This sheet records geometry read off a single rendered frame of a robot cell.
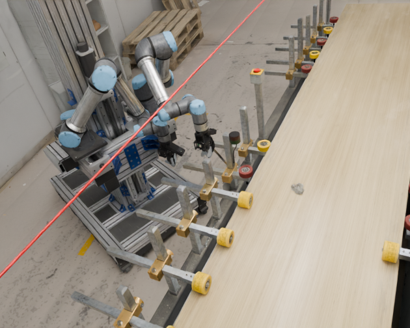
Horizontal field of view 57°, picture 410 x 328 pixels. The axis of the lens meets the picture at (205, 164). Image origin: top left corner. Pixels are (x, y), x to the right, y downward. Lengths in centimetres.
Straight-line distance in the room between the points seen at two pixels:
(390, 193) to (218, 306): 99
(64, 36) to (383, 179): 189
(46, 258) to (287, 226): 216
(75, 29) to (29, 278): 193
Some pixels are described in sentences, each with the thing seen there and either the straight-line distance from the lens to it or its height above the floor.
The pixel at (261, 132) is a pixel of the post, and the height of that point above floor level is 77.
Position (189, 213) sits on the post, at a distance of 180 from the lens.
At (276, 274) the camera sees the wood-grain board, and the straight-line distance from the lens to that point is 167.
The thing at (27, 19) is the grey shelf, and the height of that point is 130.
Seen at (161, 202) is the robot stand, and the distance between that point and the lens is 306.
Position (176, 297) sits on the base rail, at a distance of 191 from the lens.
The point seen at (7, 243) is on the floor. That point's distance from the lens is 373.
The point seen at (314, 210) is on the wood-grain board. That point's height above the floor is 90.
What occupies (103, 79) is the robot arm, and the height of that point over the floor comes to 151.
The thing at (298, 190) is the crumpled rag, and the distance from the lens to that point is 198.
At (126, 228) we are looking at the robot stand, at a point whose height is 21.
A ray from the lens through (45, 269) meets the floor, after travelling 332.
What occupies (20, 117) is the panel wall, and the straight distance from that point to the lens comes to 450.
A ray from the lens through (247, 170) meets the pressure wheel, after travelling 212.
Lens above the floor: 230
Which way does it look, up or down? 39 degrees down
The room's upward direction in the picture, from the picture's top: 12 degrees counter-clockwise
